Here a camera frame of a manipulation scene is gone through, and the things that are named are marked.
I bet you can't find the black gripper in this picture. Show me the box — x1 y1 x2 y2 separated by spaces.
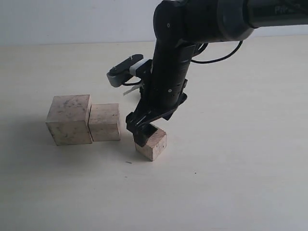
126 44 196 147

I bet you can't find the medium small wooden cube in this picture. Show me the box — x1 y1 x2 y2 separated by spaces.
135 127 167 161

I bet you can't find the second largest wooden cube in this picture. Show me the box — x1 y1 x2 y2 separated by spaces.
88 103 120 142

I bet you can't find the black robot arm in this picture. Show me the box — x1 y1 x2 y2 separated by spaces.
126 0 308 146

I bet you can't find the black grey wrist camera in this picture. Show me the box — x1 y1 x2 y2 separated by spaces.
107 54 149 88

